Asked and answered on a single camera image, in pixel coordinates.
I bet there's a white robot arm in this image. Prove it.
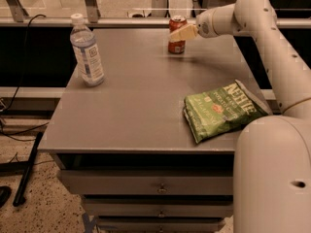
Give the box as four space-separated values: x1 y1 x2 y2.
170 0 311 233

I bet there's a red coke can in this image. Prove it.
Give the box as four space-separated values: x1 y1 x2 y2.
168 16 187 54

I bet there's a top grey drawer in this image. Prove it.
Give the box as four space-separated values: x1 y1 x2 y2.
57 170 233 195

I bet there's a black cable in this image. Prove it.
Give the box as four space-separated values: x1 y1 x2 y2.
0 14 50 143

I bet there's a black stand leg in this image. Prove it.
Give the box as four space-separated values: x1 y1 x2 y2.
13 132 43 207

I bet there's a middle grey drawer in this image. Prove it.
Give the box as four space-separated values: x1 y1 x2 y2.
82 196 233 217

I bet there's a metal railing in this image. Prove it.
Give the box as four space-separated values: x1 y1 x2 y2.
0 0 311 29

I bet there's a bottom grey drawer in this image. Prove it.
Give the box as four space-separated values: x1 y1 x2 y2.
96 217 225 233

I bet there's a green jalapeno chip bag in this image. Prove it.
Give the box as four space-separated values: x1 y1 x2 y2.
184 80 272 144

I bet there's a grey drawer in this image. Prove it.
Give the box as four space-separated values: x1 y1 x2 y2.
82 196 233 217
57 170 233 195
96 217 225 233

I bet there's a clear plastic water bottle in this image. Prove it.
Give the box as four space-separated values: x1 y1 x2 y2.
70 14 104 86

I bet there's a grey drawer cabinet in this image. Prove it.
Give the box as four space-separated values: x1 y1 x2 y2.
37 27 276 233

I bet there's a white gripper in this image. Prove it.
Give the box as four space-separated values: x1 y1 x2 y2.
169 4 236 42

